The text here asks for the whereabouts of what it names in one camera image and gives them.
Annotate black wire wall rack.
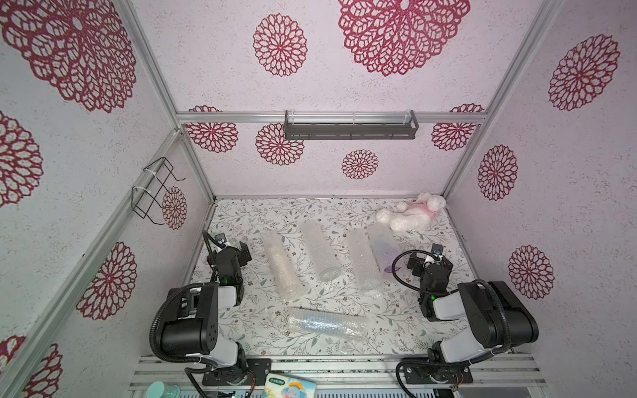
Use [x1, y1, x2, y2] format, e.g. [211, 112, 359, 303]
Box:
[130, 157, 185, 226]

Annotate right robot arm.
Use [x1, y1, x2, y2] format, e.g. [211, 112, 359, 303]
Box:
[397, 245, 539, 366]

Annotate tissue pack with cartoon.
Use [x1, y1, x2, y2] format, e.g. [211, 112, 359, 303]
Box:
[263, 373, 316, 398]

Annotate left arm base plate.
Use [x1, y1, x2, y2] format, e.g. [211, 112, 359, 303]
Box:
[202, 358, 273, 387]

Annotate black wall shelf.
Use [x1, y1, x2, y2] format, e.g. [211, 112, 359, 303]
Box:
[283, 111, 420, 141]

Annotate bubble wrapped item front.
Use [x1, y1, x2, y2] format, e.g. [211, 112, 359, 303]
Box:
[286, 307, 368, 340]

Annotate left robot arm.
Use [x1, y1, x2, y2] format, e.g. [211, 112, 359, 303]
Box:
[149, 242, 251, 384]

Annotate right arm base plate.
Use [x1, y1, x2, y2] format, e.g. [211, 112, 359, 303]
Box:
[396, 358, 474, 385]

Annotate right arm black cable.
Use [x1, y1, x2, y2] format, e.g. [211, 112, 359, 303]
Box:
[390, 249, 513, 398]

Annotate white pink plush toy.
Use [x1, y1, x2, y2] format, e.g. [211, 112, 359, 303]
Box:
[376, 192, 446, 232]

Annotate bubble wrapped purple vase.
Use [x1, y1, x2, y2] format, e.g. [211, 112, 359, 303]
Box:
[367, 223, 402, 278]

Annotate teal bottle cap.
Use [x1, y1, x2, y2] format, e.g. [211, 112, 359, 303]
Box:
[145, 381, 181, 398]

